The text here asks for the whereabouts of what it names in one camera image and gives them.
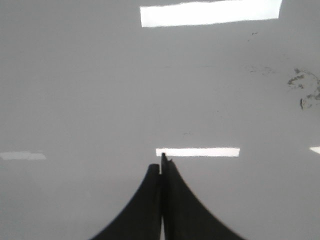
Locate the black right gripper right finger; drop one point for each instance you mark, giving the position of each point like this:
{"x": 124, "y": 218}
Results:
{"x": 184, "y": 216}

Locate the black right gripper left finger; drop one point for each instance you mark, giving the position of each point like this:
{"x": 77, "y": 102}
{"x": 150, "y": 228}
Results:
{"x": 141, "y": 218}

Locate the white whiteboard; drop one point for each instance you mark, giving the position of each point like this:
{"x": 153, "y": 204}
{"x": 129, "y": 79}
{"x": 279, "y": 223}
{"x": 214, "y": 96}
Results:
{"x": 87, "y": 96}

